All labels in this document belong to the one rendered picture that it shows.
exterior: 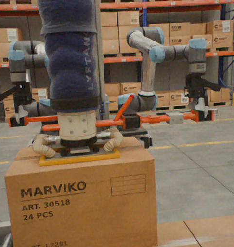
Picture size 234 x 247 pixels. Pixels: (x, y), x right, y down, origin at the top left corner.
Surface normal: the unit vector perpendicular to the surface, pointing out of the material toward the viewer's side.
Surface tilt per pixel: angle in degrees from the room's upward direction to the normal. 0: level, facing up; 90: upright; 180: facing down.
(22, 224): 90
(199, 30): 90
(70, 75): 77
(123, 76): 90
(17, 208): 90
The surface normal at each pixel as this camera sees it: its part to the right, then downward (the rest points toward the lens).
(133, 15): 0.17, 0.16
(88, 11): 0.80, 0.23
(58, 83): -0.50, 0.14
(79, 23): 0.46, -0.04
